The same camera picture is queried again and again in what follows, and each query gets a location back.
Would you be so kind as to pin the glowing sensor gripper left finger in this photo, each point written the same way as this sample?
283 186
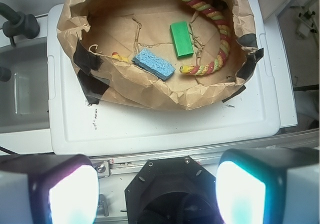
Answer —
48 188

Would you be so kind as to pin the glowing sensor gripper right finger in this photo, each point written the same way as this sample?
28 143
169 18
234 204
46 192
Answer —
269 185

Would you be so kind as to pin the yellow rubber duck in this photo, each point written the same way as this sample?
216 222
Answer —
117 56

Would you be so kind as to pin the white plastic container lid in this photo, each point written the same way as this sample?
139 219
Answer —
260 110

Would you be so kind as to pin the blue sponge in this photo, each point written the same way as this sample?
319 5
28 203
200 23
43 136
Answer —
154 64

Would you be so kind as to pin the brown paper bag bin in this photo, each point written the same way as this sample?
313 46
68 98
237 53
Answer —
89 31

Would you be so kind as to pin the green rectangular block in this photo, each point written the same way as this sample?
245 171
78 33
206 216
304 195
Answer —
181 39

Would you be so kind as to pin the aluminium extrusion rail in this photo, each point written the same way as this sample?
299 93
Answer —
204 155

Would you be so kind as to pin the black octagonal mount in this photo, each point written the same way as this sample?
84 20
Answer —
173 190

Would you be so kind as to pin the multicolour twisted rope toy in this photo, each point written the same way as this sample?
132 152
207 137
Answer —
211 35

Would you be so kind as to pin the black clamp handle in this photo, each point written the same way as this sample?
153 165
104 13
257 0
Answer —
18 23

